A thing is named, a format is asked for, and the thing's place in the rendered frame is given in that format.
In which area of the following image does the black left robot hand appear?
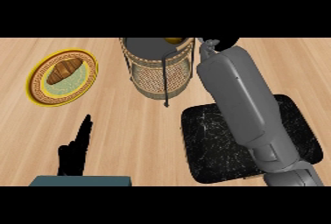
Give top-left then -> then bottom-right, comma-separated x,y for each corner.
56,114 -> 94,177

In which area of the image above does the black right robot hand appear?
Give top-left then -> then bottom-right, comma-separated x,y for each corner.
201,37 -> 242,50

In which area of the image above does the yellow lemon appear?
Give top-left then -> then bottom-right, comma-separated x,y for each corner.
162,38 -> 183,46

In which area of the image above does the tiered wicker basket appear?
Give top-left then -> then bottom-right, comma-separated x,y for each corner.
118,38 -> 196,109

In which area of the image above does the black marble tray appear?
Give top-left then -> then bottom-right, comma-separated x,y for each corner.
180,94 -> 325,185

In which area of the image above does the yellow rimmed round plate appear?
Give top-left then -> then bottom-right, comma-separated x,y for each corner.
25,48 -> 99,108

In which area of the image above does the brown croissant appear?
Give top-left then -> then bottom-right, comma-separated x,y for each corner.
45,58 -> 84,86

